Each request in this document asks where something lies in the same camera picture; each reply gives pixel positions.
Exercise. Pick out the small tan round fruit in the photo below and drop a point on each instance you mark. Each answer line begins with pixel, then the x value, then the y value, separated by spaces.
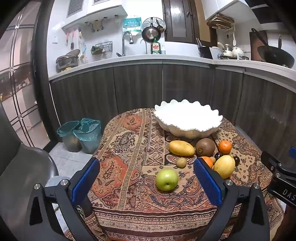
pixel 212 159
pixel 181 162

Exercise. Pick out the brown cutting board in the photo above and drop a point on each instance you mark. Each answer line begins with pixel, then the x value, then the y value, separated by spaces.
pixel 257 46

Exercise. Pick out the green dish soap bottle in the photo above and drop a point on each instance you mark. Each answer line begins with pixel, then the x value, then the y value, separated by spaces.
pixel 155 47

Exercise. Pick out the dark plum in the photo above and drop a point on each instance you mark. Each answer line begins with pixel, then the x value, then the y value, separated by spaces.
pixel 236 160
pixel 218 155

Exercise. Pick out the trash bin with teal bag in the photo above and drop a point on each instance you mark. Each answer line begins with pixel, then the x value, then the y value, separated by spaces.
pixel 68 136
pixel 89 136

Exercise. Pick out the patterned paisley tablecloth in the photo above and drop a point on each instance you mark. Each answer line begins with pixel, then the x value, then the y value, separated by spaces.
pixel 129 162

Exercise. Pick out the dark wooden door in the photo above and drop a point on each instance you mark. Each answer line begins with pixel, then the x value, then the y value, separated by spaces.
pixel 179 20

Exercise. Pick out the orange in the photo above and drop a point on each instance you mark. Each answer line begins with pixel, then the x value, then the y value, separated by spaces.
pixel 225 147
pixel 208 161

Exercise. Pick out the chrome faucet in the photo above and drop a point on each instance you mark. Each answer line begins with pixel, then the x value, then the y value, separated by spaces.
pixel 126 39

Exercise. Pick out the white wall switch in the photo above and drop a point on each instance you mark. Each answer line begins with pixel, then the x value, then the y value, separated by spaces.
pixel 54 39

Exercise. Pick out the teal and white package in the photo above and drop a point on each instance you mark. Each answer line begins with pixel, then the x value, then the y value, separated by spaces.
pixel 131 24

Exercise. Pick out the yellow mango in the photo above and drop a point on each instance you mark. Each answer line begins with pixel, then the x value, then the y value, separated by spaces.
pixel 181 148

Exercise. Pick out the yellow lemon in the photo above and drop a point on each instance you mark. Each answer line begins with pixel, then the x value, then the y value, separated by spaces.
pixel 223 166

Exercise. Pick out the white kitchen countertop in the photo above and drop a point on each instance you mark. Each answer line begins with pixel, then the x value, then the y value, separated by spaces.
pixel 138 59

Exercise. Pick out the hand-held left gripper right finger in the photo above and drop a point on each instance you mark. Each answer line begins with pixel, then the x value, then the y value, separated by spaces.
pixel 208 180

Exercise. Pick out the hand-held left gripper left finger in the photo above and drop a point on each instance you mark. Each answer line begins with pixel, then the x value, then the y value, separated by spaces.
pixel 85 178

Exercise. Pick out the white scalloped bowl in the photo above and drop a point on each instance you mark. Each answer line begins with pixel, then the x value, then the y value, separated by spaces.
pixel 185 115

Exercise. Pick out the white dish brush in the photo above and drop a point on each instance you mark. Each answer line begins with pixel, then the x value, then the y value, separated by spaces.
pixel 82 54

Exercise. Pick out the stacked metal pots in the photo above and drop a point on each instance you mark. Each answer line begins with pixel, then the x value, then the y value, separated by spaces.
pixel 67 61

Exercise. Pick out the small white pump bottle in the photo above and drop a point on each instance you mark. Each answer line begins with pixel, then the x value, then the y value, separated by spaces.
pixel 163 49

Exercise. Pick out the brown kiwi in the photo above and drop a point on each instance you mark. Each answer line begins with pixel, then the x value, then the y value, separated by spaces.
pixel 205 147

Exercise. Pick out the white hanging spoon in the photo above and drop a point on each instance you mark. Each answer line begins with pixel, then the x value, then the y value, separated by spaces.
pixel 234 39

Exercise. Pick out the white lidded pot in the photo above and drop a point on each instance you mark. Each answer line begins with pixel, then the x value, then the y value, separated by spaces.
pixel 238 51

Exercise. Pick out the grey chair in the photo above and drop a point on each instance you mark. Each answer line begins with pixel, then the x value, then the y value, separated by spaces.
pixel 27 162

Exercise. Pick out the black knife block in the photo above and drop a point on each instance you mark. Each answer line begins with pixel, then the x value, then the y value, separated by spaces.
pixel 205 51

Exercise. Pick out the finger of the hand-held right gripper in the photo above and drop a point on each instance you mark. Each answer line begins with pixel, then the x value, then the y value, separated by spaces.
pixel 292 153
pixel 270 161

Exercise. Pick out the hanging kitchen utensils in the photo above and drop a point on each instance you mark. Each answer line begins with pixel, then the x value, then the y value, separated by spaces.
pixel 72 37

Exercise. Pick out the black wok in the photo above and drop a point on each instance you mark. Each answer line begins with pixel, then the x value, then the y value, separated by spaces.
pixel 275 55

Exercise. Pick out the glass sliding door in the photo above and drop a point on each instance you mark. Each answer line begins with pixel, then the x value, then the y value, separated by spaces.
pixel 18 81

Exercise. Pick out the green apple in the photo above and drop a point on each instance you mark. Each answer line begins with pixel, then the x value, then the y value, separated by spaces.
pixel 167 180

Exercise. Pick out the round metal splatter screen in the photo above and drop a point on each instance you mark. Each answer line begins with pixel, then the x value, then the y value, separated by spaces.
pixel 151 22

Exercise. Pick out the dark wood kitchen cabinets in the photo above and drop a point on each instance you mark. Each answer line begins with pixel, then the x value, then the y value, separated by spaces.
pixel 138 88

